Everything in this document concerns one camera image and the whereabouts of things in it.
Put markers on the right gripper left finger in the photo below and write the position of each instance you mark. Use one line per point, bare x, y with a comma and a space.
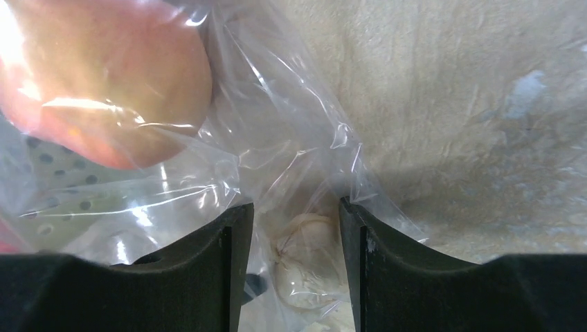
193, 284

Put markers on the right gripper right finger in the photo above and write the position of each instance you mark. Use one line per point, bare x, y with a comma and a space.
399, 284

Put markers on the fake garlic bulb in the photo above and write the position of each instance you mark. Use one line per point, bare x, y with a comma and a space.
309, 270

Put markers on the clear zip top bag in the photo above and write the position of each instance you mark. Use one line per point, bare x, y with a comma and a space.
275, 136

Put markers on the fake peach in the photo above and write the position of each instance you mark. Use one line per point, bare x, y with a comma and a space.
124, 84

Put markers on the light green plastic basket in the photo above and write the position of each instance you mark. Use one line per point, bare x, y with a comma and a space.
51, 195

